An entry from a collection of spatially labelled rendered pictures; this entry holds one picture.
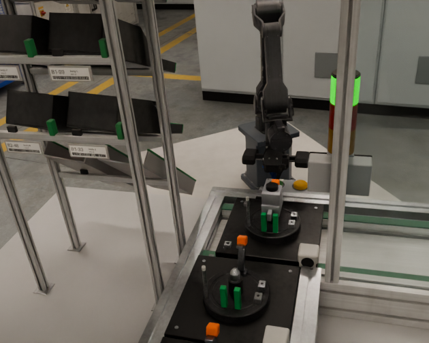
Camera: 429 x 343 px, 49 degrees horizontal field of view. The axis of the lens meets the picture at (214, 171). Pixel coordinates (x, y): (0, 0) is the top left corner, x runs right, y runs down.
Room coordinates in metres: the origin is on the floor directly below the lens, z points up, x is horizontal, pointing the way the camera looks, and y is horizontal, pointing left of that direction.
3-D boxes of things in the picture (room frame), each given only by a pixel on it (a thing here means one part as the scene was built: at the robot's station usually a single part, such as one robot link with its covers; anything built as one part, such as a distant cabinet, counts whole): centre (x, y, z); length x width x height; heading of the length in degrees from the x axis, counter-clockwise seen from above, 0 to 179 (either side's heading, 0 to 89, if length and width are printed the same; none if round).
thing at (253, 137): (1.34, -0.18, 0.96); 0.15 x 0.15 x 0.20; 20
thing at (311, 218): (0.95, -0.13, 0.96); 0.24 x 0.24 x 0.02; 73
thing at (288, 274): (0.72, -0.02, 1.01); 0.24 x 0.24 x 0.13; 73
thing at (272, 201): (0.94, -0.13, 1.06); 0.08 x 0.04 x 0.07; 163
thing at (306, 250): (0.83, -0.20, 0.97); 0.05 x 0.05 x 0.04; 73
